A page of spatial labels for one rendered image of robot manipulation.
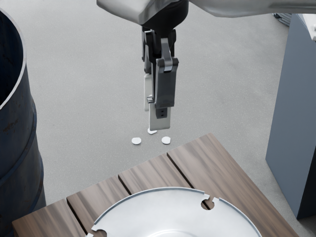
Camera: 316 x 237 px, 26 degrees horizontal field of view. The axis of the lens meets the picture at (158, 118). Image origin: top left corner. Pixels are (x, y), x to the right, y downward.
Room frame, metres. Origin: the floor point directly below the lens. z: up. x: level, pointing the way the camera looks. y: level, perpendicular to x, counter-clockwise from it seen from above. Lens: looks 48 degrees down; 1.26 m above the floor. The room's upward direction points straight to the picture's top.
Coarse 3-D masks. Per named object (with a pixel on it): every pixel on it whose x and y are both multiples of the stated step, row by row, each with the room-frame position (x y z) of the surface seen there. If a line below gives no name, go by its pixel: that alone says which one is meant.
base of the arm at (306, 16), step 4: (304, 16) 0.99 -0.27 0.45; (308, 16) 0.98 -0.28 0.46; (312, 16) 0.98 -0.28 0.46; (308, 20) 0.97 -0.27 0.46; (312, 20) 0.97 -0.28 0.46; (308, 24) 0.96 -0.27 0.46; (312, 24) 0.96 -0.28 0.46; (308, 28) 0.96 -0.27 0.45; (312, 28) 0.95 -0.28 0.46; (312, 32) 0.94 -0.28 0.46; (312, 36) 0.93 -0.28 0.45
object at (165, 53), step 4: (164, 40) 0.64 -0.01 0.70; (164, 44) 0.64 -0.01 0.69; (164, 48) 0.64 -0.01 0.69; (168, 48) 0.64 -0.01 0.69; (164, 52) 0.63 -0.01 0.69; (168, 52) 0.63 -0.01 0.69; (164, 56) 0.63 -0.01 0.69; (168, 56) 0.63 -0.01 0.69; (156, 60) 0.63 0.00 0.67; (164, 60) 0.62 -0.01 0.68; (168, 60) 0.62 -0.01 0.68; (168, 64) 0.62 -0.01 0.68; (172, 64) 0.62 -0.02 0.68; (168, 68) 0.62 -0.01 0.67
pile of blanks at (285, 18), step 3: (273, 15) 1.55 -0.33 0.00; (276, 15) 1.54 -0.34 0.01; (279, 15) 1.53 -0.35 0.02; (282, 15) 1.52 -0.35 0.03; (285, 15) 1.51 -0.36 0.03; (288, 15) 1.51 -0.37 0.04; (291, 15) 1.50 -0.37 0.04; (279, 18) 1.54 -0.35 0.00; (282, 18) 1.52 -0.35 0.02; (285, 18) 1.51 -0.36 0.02; (288, 18) 1.51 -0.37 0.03; (282, 21) 1.52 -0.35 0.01; (285, 21) 1.51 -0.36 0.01; (288, 21) 1.51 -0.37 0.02; (285, 24) 1.51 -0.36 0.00; (288, 24) 1.50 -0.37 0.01
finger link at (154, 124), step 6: (150, 108) 0.66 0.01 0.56; (168, 108) 0.66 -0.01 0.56; (150, 114) 0.66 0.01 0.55; (168, 114) 0.66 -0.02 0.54; (150, 120) 0.66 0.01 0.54; (156, 120) 0.66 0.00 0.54; (162, 120) 0.66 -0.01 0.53; (168, 120) 0.66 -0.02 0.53; (150, 126) 0.65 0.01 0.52; (156, 126) 0.66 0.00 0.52; (162, 126) 0.66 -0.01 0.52; (168, 126) 0.66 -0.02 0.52
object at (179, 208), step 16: (144, 192) 0.66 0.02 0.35; (160, 192) 0.66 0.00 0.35; (176, 192) 0.66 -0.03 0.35; (192, 192) 0.66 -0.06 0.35; (112, 208) 0.63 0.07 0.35; (128, 208) 0.63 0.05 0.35; (144, 208) 0.63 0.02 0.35; (160, 208) 0.63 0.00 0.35; (176, 208) 0.63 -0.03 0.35; (192, 208) 0.63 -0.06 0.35; (224, 208) 0.63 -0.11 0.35; (96, 224) 0.60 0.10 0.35; (112, 224) 0.60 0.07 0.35; (128, 224) 0.60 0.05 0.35; (144, 224) 0.60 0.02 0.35; (160, 224) 0.60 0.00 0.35; (176, 224) 0.60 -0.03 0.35; (192, 224) 0.60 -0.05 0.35; (208, 224) 0.60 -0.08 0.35; (224, 224) 0.60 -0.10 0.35; (240, 224) 0.60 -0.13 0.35
